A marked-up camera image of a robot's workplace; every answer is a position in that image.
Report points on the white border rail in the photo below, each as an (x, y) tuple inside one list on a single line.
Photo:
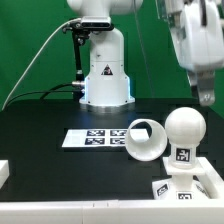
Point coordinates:
[(211, 180), (114, 212)]

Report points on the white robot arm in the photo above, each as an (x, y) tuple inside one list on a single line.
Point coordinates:
[(107, 87)]

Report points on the black camera on stand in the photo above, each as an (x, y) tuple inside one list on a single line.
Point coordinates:
[(83, 50)]

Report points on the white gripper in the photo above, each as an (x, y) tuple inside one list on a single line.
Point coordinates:
[(198, 41)]

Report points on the white lamp base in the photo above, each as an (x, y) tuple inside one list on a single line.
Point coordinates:
[(180, 185)]

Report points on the white front border rail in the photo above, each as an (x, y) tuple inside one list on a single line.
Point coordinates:
[(114, 212)]

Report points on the white left border block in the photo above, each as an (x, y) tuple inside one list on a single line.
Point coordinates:
[(4, 172)]

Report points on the white lamp shade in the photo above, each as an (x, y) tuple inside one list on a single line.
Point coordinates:
[(144, 147)]

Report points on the white lamp bulb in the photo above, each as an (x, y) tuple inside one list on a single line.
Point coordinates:
[(185, 128)]

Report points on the white tag sheet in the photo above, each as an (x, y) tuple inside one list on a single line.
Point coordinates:
[(80, 138)]

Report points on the white right border rail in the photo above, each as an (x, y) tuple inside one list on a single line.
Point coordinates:
[(211, 180)]

